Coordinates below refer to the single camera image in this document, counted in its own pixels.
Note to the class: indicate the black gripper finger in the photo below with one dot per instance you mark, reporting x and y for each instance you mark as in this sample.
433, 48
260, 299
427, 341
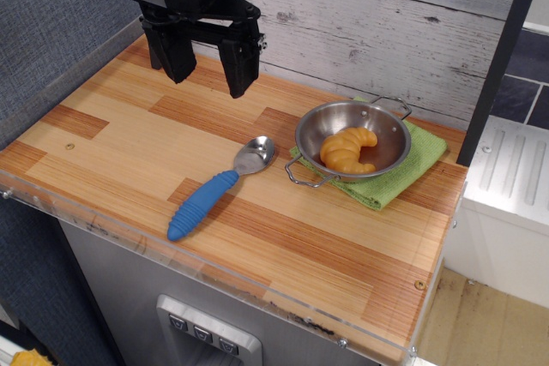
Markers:
172, 49
240, 61

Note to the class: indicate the blue handled metal spoon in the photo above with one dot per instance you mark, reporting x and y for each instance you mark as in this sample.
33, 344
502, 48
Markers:
253, 157

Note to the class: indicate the clear acrylic table edge guard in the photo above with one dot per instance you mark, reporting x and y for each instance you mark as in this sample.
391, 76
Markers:
286, 268

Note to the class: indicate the orange plastic croissant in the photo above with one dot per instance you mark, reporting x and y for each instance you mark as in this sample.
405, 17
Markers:
341, 152

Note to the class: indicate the green folded cloth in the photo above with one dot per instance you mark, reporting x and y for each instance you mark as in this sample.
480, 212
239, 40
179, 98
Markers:
378, 192

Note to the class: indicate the silver cabinet with dispenser panel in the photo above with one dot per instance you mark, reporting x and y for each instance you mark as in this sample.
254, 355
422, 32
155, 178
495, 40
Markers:
158, 316

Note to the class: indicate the white toy sink unit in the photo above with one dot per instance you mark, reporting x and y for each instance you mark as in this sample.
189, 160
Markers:
500, 232

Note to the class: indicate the yellow toy object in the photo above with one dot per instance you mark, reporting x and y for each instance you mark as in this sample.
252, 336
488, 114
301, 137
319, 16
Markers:
29, 358

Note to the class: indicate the steel two-handled bowl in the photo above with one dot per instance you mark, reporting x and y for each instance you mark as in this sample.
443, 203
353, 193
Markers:
393, 146

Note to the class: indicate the black vertical post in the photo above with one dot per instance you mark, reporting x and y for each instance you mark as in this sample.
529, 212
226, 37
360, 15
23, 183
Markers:
506, 44

